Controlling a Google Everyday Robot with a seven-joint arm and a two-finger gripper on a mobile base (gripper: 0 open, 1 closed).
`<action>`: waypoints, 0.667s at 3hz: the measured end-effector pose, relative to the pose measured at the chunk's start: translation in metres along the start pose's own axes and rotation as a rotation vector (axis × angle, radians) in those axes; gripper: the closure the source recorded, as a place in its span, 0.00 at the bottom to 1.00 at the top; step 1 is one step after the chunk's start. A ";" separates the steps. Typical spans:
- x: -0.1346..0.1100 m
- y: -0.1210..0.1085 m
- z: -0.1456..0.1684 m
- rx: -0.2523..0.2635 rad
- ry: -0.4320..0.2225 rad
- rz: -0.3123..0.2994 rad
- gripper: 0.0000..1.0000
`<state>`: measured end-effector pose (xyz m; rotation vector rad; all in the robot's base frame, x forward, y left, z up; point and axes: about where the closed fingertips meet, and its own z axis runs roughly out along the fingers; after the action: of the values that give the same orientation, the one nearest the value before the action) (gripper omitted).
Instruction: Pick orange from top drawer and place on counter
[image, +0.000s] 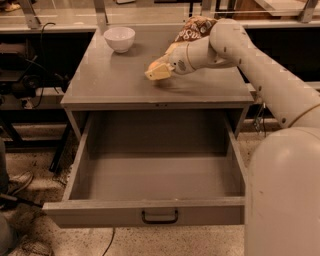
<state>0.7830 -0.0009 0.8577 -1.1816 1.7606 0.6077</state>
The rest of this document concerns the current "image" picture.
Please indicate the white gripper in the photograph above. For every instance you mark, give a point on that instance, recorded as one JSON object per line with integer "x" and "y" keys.
{"x": 178, "y": 59}

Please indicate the orange fruit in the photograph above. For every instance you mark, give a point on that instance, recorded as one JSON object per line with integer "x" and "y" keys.
{"x": 155, "y": 64}

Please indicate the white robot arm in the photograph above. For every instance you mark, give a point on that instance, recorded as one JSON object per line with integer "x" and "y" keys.
{"x": 282, "y": 212}

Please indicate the grey cabinet counter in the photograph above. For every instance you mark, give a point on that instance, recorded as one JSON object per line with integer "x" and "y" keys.
{"x": 106, "y": 80}

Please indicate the open grey top drawer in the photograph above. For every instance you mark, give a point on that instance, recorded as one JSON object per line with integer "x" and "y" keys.
{"x": 157, "y": 161}

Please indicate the white ceramic bowl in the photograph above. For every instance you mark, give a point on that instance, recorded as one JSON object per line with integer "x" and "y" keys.
{"x": 119, "y": 39}

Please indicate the brown chip bag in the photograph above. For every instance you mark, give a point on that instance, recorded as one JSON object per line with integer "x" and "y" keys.
{"x": 195, "y": 28}

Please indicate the dark equipment under bench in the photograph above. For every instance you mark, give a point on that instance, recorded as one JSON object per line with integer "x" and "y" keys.
{"x": 22, "y": 76}

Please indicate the person's shoe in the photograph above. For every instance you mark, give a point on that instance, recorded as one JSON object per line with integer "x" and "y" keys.
{"x": 19, "y": 182}

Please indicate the black drawer handle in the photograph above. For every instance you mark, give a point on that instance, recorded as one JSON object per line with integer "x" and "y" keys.
{"x": 159, "y": 218}

